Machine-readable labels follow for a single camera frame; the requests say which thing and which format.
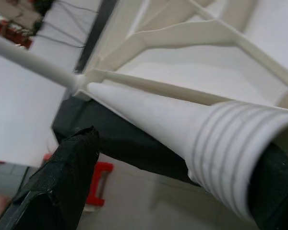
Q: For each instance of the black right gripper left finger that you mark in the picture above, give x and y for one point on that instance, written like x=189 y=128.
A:
x=57 y=182

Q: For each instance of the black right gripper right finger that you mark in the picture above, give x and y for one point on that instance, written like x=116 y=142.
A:
x=276 y=187

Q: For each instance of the white plastic table leg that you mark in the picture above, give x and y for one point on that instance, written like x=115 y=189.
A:
x=33 y=62
x=182 y=124

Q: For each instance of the white plastic children table top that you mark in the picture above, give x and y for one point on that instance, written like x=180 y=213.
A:
x=206 y=64

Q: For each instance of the red plastic stool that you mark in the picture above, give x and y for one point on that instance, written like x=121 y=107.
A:
x=103 y=167

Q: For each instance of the black tablecloth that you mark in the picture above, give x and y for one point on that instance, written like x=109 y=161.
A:
x=134 y=148

